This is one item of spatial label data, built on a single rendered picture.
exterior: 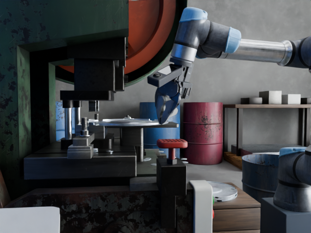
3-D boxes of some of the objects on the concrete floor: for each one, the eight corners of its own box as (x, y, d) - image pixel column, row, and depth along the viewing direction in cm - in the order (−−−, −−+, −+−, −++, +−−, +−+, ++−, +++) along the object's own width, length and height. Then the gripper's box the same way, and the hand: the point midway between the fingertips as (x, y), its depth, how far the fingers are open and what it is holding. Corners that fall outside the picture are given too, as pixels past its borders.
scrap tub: (284, 216, 204) (285, 153, 202) (324, 244, 163) (326, 166, 161) (231, 218, 200) (231, 154, 198) (258, 248, 158) (259, 167, 156)
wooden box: (230, 235, 174) (231, 181, 172) (259, 271, 136) (261, 203, 135) (169, 238, 170) (169, 184, 168) (182, 277, 132) (182, 207, 130)
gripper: (201, 65, 85) (182, 127, 90) (178, 59, 90) (161, 118, 95) (187, 62, 78) (168, 129, 83) (163, 55, 83) (146, 119, 88)
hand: (160, 120), depth 87 cm, fingers closed
